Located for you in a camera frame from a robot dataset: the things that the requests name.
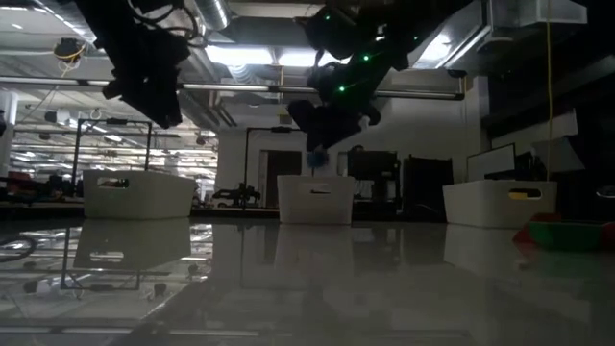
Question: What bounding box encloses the silver round ventilation duct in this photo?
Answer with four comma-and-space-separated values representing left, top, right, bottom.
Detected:
37, 0, 227, 130
194, 0, 232, 31

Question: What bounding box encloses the grey white panel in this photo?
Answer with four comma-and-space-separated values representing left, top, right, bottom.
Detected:
530, 136, 586, 174

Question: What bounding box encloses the white column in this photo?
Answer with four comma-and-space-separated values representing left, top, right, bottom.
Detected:
0, 89, 19, 175

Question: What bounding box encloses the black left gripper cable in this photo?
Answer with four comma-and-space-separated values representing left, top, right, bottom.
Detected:
0, 234, 38, 263

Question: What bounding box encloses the white plastic bin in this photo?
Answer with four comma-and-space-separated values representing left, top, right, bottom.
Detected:
441, 180, 558, 230
277, 174, 357, 226
82, 168, 197, 221

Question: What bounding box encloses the ceiling light panel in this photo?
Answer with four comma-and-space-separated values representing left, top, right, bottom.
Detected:
204, 44, 352, 68

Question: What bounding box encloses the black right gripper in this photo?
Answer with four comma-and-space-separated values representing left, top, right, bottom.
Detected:
286, 45, 391, 153

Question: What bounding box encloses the grey horizontal rail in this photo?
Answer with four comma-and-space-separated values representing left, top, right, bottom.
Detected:
0, 75, 466, 101

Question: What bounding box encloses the white ceiling box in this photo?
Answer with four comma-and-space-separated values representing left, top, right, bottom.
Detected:
492, 0, 588, 28

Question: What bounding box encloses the red black background equipment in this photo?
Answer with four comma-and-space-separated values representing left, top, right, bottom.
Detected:
0, 170, 66, 207

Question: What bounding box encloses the blue arch block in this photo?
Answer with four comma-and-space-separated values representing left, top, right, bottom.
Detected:
307, 150, 332, 170

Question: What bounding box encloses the dark cabinet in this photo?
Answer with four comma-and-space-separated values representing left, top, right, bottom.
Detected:
402, 156, 455, 223
345, 150, 401, 209

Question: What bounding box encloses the green cube block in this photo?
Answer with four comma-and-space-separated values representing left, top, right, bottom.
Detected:
527, 219, 604, 255

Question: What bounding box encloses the white plastic table sheet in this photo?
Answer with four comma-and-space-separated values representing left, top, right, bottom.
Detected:
0, 206, 615, 346

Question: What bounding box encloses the black station frame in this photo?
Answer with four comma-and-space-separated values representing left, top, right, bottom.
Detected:
243, 126, 317, 209
71, 118, 154, 198

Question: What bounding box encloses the black yellow cable reel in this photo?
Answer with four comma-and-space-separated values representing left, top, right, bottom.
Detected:
52, 37, 87, 64

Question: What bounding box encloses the white board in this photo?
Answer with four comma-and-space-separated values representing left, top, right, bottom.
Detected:
466, 142, 517, 183

